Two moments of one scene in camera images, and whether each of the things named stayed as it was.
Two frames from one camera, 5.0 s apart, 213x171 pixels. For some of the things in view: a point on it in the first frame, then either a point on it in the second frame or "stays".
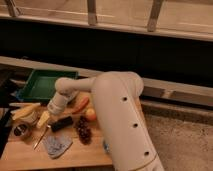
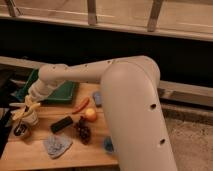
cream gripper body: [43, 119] to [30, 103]
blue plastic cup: [106, 146] stays
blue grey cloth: [57, 145] stays
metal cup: [21, 131] stays
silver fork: [36, 144] to [21, 128]
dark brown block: [61, 123] stays
